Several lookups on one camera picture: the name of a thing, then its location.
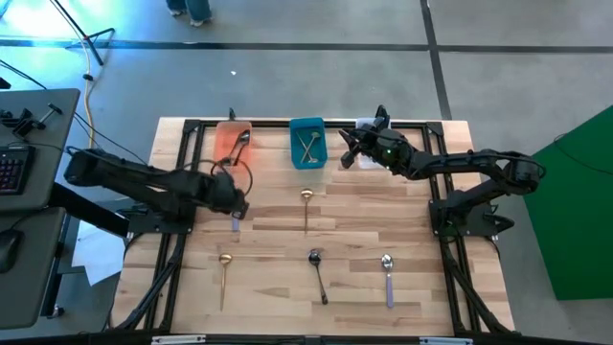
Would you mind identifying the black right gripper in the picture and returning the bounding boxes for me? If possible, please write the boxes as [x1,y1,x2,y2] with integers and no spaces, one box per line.
[338,127,414,170]

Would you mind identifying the blue plastic bin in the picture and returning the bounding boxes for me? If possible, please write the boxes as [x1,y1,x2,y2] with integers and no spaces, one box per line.
[288,117,329,171]

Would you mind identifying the orange plastic bin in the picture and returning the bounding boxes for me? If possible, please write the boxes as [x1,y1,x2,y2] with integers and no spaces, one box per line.
[213,120,254,169]

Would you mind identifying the black metal spoon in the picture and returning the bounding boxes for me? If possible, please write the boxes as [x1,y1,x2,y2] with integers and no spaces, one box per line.
[307,248,330,307]

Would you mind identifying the white paper sheet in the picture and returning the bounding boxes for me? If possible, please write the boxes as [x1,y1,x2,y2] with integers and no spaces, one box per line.
[71,219,129,288]

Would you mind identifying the person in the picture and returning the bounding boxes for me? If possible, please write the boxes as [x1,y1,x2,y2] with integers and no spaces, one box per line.
[165,0,215,29]

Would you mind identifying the grey computer desk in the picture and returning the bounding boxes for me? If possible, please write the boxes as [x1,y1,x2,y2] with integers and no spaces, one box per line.
[0,88,81,332]

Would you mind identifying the black backlit keyboard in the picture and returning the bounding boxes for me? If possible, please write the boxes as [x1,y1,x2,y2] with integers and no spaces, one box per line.
[0,146,35,196]

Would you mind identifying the black tripod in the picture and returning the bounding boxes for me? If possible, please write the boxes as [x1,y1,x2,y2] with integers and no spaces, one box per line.
[47,0,117,67]

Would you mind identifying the black desk clamp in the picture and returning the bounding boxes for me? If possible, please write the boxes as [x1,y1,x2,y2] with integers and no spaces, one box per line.
[0,103,64,141]

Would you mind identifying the black computer mouse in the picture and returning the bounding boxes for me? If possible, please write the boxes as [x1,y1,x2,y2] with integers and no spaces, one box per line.
[0,228,25,275]

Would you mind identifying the green panel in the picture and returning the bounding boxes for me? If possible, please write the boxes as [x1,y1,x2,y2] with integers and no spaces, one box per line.
[522,103,613,302]

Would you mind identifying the black metal table frame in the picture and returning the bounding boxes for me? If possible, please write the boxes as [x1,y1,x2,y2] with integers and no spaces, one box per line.
[110,117,517,336]

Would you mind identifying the silver metal bracket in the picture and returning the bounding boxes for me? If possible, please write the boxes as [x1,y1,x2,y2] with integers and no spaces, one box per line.
[419,336,475,345]
[150,334,207,345]

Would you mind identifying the yellow floor cable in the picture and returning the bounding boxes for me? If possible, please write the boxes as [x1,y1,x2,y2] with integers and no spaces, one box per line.
[81,37,97,150]

